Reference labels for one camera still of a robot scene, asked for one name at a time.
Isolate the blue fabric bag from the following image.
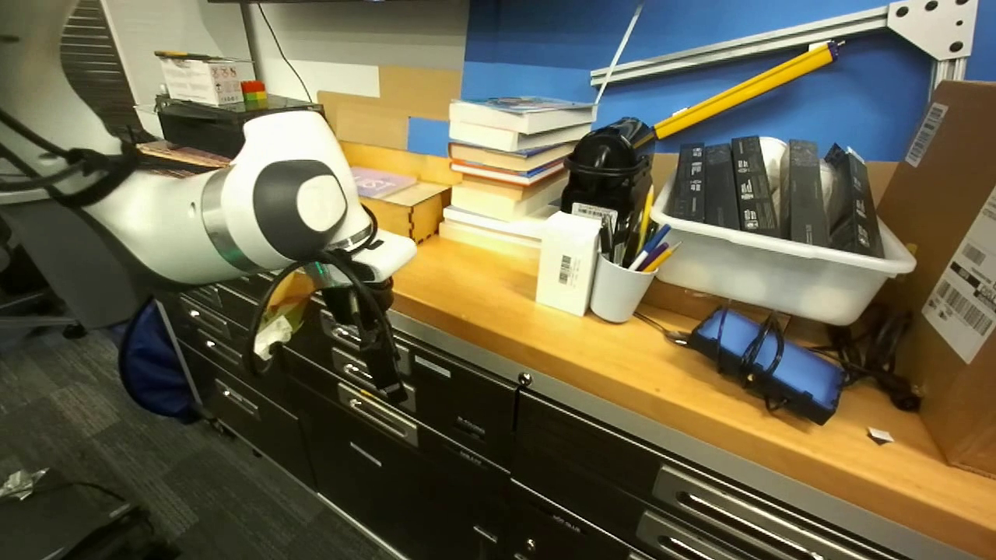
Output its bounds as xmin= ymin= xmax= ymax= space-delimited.
xmin=116 ymin=297 xmax=206 ymax=424

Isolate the crumpled white paper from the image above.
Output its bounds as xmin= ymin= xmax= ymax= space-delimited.
xmin=0 ymin=463 xmax=49 ymax=504

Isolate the flat white book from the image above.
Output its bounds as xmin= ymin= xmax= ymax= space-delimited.
xmin=439 ymin=201 xmax=548 ymax=253

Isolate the white plastic bin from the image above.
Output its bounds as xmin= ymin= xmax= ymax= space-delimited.
xmin=647 ymin=130 xmax=921 ymax=328

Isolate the white pen cup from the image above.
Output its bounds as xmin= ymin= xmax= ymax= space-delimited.
xmin=585 ymin=253 xmax=661 ymax=326

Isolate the small white upright box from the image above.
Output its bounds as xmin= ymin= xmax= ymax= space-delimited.
xmin=533 ymin=208 xmax=607 ymax=317

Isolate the purple UIST booklet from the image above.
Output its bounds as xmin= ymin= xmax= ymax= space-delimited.
xmin=349 ymin=165 xmax=420 ymax=201

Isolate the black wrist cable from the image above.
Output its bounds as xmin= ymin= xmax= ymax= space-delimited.
xmin=241 ymin=253 xmax=408 ymax=404

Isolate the yellow bar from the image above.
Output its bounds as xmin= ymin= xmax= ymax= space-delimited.
xmin=647 ymin=40 xmax=840 ymax=143

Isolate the black bag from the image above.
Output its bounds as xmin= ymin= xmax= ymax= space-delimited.
xmin=557 ymin=116 xmax=661 ymax=226

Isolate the orange pen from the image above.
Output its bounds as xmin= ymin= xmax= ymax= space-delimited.
xmin=641 ymin=239 xmax=677 ymax=275

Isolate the blue foam wall panel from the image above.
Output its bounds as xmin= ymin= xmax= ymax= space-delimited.
xmin=404 ymin=0 xmax=996 ymax=165

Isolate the blue pen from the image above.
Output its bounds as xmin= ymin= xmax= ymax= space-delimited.
xmin=634 ymin=221 xmax=674 ymax=266

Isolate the black drawer cabinet unit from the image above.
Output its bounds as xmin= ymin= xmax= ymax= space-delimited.
xmin=154 ymin=264 xmax=944 ymax=560

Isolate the brown board wall panel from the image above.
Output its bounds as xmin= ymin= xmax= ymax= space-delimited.
xmin=317 ymin=65 xmax=467 ymax=154

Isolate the book with dark cover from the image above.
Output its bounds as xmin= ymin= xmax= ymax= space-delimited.
xmin=444 ymin=94 xmax=597 ymax=140

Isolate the yellow pencil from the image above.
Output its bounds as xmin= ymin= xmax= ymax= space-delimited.
xmin=634 ymin=183 xmax=661 ymax=253

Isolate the white printed carton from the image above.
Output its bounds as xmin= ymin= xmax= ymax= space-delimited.
xmin=154 ymin=48 xmax=250 ymax=110

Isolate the black shelf box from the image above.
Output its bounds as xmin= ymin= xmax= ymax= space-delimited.
xmin=154 ymin=94 xmax=315 ymax=157

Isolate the red-spined book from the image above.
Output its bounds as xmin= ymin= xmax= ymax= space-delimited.
xmin=444 ymin=140 xmax=578 ymax=180

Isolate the thick cream book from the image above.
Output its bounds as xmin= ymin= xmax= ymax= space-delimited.
xmin=449 ymin=168 xmax=572 ymax=224

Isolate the thick white book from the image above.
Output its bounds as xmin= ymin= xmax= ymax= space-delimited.
xmin=444 ymin=119 xmax=596 ymax=157

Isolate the brown cardboard shipping box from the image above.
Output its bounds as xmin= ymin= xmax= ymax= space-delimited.
xmin=876 ymin=76 xmax=996 ymax=482

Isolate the red yellow green stack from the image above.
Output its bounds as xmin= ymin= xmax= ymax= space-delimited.
xmin=238 ymin=76 xmax=270 ymax=111

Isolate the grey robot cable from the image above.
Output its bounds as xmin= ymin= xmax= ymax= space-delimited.
xmin=0 ymin=106 xmax=143 ymax=211

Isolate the wooden AUTOLAB tray box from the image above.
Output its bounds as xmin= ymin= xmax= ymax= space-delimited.
xmin=338 ymin=143 xmax=454 ymax=245

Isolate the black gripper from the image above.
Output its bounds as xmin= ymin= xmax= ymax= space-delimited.
xmin=310 ymin=266 xmax=414 ymax=406

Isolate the blue and black pack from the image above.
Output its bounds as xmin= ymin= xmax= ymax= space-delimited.
xmin=688 ymin=302 xmax=854 ymax=427

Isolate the black steel drawer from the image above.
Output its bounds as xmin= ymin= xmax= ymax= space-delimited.
xmin=309 ymin=315 xmax=524 ymax=474

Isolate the black flat box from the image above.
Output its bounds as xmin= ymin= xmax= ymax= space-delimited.
xmin=699 ymin=140 xmax=748 ymax=226
xmin=821 ymin=143 xmax=888 ymax=257
xmin=729 ymin=132 xmax=782 ymax=237
xmin=778 ymin=137 xmax=835 ymax=247
xmin=665 ymin=143 xmax=716 ymax=221

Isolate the black power cord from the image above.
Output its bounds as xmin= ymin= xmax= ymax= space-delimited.
xmin=828 ymin=309 xmax=929 ymax=412

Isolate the thin white rod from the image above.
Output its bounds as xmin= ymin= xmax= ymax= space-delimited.
xmin=589 ymin=2 xmax=647 ymax=128

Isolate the aluminium extrusion rail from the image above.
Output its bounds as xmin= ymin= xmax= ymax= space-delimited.
xmin=585 ymin=0 xmax=984 ymax=94

